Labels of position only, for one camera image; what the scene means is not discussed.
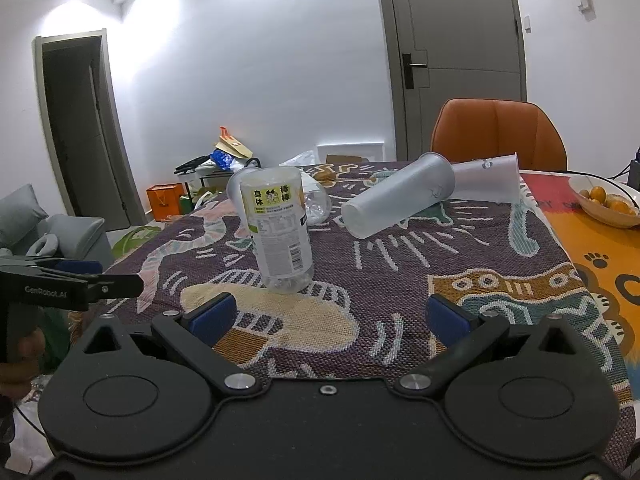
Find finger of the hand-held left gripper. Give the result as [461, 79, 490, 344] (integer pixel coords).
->
[87, 274, 145, 307]
[0, 255, 104, 277]

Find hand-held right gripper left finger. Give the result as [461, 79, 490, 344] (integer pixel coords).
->
[74, 292, 259, 404]

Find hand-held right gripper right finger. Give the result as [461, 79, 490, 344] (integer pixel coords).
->
[394, 294, 597, 402]

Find frosted plastic cup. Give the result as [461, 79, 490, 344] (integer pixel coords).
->
[341, 152, 457, 240]

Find clear crumpled plastic cup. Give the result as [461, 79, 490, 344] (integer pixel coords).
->
[299, 181, 332, 227]

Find white paper cup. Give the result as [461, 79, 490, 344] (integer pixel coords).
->
[451, 152, 522, 205]

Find person's left hand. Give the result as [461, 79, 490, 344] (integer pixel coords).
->
[0, 327, 56, 402]

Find grey sofa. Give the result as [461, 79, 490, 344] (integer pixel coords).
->
[0, 183, 114, 272]

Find green printed bag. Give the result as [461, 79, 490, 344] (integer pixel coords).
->
[111, 226, 162, 257]

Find patterned woven blanket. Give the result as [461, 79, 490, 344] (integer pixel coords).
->
[69, 160, 640, 463]

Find orange gift box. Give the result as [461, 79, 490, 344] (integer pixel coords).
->
[146, 184, 186, 223]

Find clear bottle with yellow label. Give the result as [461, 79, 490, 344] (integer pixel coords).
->
[226, 166, 316, 294]

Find small cluttered side table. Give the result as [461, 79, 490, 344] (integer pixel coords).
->
[174, 156, 237, 196]

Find orange paw print mat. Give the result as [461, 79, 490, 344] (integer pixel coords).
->
[520, 169, 640, 343]

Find brown paper bag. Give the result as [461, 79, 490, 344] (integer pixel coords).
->
[214, 127, 254, 162]

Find clear plastic bag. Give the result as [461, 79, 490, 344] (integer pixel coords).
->
[279, 150, 322, 169]

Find white fruit bowl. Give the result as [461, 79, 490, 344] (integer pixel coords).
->
[568, 173, 640, 230]

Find orange leather chair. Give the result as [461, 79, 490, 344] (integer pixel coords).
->
[430, 98, 569, 171]

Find pile of small oranges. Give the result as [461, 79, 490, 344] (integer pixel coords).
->
[575, 186, 640, 217]

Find grey door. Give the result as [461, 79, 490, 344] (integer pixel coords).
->
[374, 0, 528, 163]

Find black cable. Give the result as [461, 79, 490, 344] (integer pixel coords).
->
[606, 147, 640, 208]

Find black door lock handle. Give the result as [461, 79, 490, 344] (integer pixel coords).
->
[401, 52, 429, 90]

